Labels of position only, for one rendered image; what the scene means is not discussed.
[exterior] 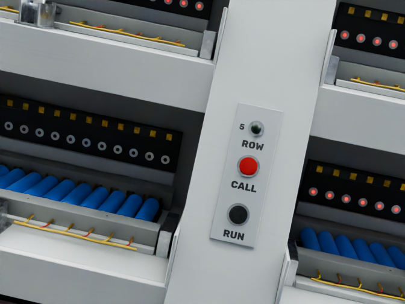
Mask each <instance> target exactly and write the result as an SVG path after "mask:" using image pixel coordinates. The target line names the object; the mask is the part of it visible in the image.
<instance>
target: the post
mask: <svg viewBox="0 0 405 304"><path fill-rule="evenodd" d="M335 6H336V0H230V3H229V6H228V11H227V17H226V20H225V25H224V30H223V34H222V39H221V44H220V47H219V53H218V58H217V61H216V67H215V72H214V75H213V81H212V86H211V89H210V95H209V100H208V103H207V108H206V114H205V117H204V122H203V125H202V130H201V136H200V139H199V144H198V149H197V153H196V158H195V163H194V167H193V172H192V177H191V181H190V186H189V191H188V195H187V200H186V205H185V208H184V214H183V219H182V222H181V227H180V232H179V236H178V241H177V246H176V250H175V255H174V260H173V263H172V269H171V274H170V277H169V283H168V288H167V291H166V297H165V302H164V304H275V300H276V297H277V291H278V286H279V282H280V276H281V271H282V267H283V261H284V256H285V253H286V247H287V241H288V237H289V232H290V226H291V222H292V217H293V214H294V208H295V202H296V199H297V193H298V187H299V184H300V178H301V173H302V169H303V163H304V158H305V154H306V148H307V143H308V140H309V134H310V128H311V125H312V119H313V113H314V109H315V104H316V99H317V95H318V89H319V84H320V80H321V74H322V69H323V65H324V60H325V54H326V50H327V45H328V39H329V35H330V30H331V25H332V21H333V15H334V10H335ZM239 103H245V104H250V105H254V106H259V107H264V108H268V109H274V110H279V111H282V112H283V114H282V118H281V123H280V129H279V132H278V138H277V143H276V147H275V153H274V158H273V161H272V167H271V172H270V176H269V182H268V187H267V190H266V196H265V202H264V205H263V210H262V216H261V220H260V225H259V231H258V234H257V239H256V245H255V247H254V248H253V247H248V246H245V245H240V244H235V243H231V242H226V241H221V240H218V239H213V238H210V234H211V230H212V225H213V219H214V216H215V210H216V205H217V202H218V197H219V191H220V188H221V183H222V177H223V174H224V168H225V163H226V160H227V154H228V149H229V146H230V140H231V135H232V131H233V126H234V121H235V117H236V112H237V107H238V104H239Z"/></svg>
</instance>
